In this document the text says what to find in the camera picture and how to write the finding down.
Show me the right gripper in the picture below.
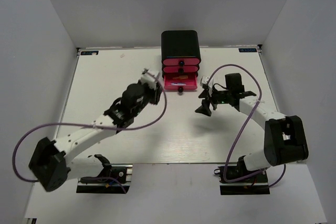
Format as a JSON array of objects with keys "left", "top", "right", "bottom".
[{"left": 195, "top": 85, "right": 233, "bottom": 116}]

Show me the blue marker cap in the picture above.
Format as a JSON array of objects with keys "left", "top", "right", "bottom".
[{"left": 170, "top": 82, "right": 186, "bottom": 86}]

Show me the orange marker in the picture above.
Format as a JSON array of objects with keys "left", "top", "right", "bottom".
[{"left": 173, "top": 75, "right": 188, "bottom": 80}]

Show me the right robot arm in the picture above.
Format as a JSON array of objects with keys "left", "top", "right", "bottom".
[{"left": 196, "top": 73, "right": 309, "bottom": 183}]

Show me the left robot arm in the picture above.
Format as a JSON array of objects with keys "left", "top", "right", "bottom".
[{"left": 28, "top": 80, "right": 162, "bottom": 192}]

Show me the black drawer cabinet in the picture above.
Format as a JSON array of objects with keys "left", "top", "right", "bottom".
[{"left": 161, "top": 30, "right": 201, "bottom": 60}]

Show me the right table logo sticker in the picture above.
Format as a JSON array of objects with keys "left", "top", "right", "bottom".
[{"left": 238, "top": 48, "right": 257, "bottom": 53}]

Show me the table logo sticker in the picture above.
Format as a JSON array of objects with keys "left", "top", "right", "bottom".
[
  {"left": 80, "top": 50, "right": 99, "bottom": 56},
  {"left": 238, "top": 48, "right": 257, "bottom": 53}
]

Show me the left table logo sticker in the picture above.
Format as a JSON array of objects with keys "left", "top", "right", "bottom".
[{"left": 80, "top": 50, "right": 99, "bottom": 56}]

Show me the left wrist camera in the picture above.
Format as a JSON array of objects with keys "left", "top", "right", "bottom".
[{"left": 140, "top": 68, "right": 160, "bottom": 90}]

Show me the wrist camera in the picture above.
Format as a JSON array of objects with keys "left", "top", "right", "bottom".
[
  {"left": 140, "top": 68, "right": 160, "bottom": 90},
  {"left": 200, "top": 76, "right": 214, "bottom": 91}
]

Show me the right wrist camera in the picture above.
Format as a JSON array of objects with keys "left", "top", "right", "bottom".
[{"left": 200, "top": 76, "right": 214, "bottom": 91}]

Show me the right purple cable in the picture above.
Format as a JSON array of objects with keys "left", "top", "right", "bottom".
[{"left": 207, "top": 63, "right": 287, "bottom": 188}]

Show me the purple cable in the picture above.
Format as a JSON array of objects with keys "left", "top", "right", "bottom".
[
  {"left": 207, "top": 63, "right": 287, "bottom": 188},
  {"left": 12, "top": 70, "right": 169, "bottom": 193}
]

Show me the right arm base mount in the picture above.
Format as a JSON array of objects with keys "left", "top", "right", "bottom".
[{"left": 214, "top": 166, "right": 270, "bottom": 196}]

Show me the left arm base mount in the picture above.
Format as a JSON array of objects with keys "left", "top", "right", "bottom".
[{"left": 76, "top": 165, "right": 133, "bottom": 194}]

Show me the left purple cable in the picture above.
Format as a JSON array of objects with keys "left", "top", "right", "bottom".
[{"left": 12, "top": 70, "right": 169, "bottom": 193}]

